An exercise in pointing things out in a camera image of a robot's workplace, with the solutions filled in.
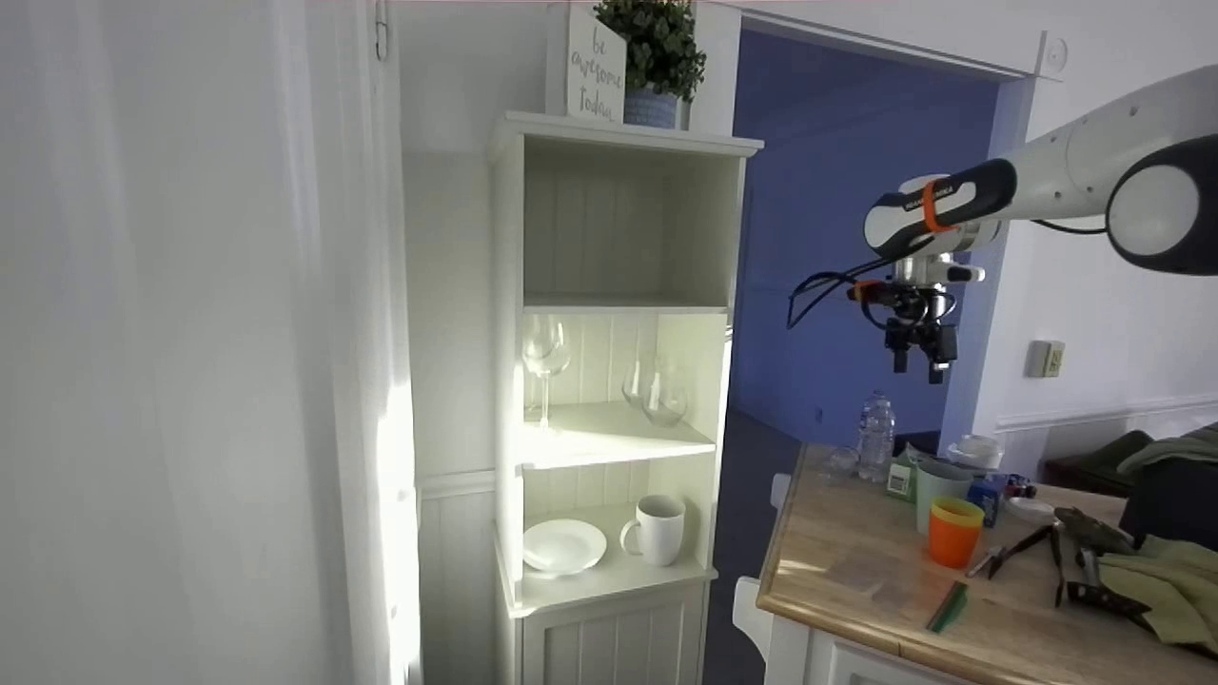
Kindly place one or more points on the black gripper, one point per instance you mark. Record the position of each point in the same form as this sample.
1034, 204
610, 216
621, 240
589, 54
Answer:
924, 307

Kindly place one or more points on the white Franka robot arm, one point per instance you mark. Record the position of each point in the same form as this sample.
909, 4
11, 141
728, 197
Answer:
1091, 174

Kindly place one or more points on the orange plastic cup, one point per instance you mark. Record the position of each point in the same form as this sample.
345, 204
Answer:
954, 534

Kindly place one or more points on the clear plastic water bottle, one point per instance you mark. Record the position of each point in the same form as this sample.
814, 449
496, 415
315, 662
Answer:
872, 444

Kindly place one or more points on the small green box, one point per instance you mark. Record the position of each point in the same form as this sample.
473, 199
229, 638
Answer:
899, 475

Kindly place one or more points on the blue tissue box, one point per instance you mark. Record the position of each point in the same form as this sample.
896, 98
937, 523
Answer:
997, 491

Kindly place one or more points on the clear plastic sheet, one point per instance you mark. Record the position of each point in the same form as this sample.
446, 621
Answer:
877, 576

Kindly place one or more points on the green marker pen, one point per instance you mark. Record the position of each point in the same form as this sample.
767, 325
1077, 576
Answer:
951, 605

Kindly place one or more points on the short clear stemless glass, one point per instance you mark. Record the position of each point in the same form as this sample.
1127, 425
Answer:
663, 396
635, 382

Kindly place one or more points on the black metal hand tools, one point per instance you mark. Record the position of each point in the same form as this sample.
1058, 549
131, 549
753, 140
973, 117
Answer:
1091, 563

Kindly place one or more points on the black bag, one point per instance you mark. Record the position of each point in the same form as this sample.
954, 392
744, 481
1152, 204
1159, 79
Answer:
1174, 495

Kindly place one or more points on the white open shelf cabinet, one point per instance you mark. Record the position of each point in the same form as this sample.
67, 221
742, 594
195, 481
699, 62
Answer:
610, 382

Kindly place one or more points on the white ceramic mug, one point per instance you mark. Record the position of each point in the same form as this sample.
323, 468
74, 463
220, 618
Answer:
657, 527

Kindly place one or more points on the wooden table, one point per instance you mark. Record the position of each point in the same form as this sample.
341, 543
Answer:
786, 640

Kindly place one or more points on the olive green cloth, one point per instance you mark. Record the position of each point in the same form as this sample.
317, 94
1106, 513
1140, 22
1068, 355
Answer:
1168, 591

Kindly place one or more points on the tall clear wine glass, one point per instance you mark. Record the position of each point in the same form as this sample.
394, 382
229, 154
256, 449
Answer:
546, 355

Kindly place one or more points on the green potted plant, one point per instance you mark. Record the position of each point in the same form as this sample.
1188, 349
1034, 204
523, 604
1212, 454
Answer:
653, 50

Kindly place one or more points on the white bowl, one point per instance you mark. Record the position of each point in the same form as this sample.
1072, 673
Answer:
564, 547

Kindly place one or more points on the white lettered sign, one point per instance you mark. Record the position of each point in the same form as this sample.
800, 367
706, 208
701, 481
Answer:
596, 66

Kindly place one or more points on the white door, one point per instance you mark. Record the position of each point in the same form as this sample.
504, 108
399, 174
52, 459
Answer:
192, 344

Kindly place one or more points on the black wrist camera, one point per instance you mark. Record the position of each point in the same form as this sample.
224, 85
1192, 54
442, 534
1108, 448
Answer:
928, 270

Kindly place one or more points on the wall light switch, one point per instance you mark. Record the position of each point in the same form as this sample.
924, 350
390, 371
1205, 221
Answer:
1045, 359

